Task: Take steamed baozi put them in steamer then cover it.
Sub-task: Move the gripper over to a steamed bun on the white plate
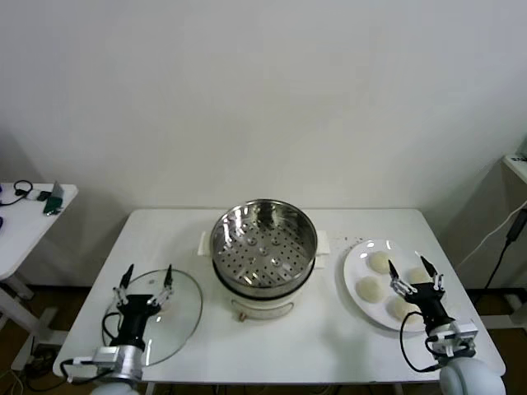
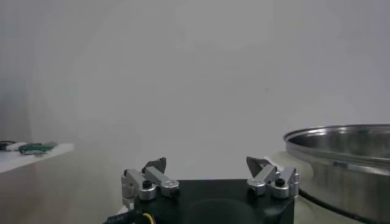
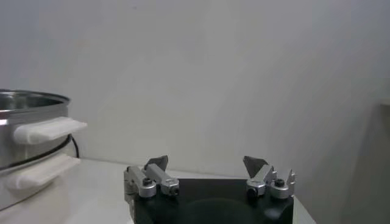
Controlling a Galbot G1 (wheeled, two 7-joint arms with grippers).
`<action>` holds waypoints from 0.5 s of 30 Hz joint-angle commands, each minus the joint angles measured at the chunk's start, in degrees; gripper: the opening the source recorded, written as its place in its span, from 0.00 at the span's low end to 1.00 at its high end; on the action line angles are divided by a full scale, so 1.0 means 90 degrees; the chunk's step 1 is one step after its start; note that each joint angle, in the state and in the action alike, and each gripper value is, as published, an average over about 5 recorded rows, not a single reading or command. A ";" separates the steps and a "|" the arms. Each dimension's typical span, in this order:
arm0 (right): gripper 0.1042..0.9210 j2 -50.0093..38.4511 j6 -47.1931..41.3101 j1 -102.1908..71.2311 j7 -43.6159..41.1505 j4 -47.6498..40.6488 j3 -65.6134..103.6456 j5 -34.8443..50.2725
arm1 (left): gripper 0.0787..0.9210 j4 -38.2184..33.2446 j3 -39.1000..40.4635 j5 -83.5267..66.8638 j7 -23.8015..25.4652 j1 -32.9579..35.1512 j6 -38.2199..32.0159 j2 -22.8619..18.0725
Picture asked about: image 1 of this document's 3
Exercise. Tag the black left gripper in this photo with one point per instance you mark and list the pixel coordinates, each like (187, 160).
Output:
(138, 308)

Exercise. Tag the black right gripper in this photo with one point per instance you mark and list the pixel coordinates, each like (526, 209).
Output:
(430, 302)

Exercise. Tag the white steamed baozi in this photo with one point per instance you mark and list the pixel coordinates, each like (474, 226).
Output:
(378, 262)
(398, 308)
(418, 275)
(369, 288)

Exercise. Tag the round glass pot lid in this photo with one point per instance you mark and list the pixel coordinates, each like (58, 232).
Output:
(181, 312)

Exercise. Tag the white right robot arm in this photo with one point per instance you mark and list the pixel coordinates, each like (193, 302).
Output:
(469, 376)

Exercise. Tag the perforated steel steamer basket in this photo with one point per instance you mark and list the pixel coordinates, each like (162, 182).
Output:
(263, 255)

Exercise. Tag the white round plate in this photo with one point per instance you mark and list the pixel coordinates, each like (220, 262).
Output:
(353, 265)

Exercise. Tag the dark furniture base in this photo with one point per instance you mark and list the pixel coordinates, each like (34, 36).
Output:
(516, 304)

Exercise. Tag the white electric cooking pot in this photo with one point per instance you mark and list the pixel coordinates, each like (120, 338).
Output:
(263, 306)

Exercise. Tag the green and grey gadget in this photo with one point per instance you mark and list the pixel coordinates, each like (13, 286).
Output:
(52, 204)

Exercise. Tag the white side table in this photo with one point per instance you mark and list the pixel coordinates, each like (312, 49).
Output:
(24, 238)

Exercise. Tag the small white black device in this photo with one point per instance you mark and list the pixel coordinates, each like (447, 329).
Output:
(36, 194)

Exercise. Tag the white shelf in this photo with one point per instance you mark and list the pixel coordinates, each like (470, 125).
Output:
(516, 164)

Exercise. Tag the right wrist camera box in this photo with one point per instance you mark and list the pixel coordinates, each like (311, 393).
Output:
(463, 335)

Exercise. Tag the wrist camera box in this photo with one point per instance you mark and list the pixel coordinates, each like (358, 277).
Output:
(105, 354)
(463, 335)

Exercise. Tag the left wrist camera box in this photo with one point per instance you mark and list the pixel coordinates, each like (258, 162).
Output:
(105, 354)

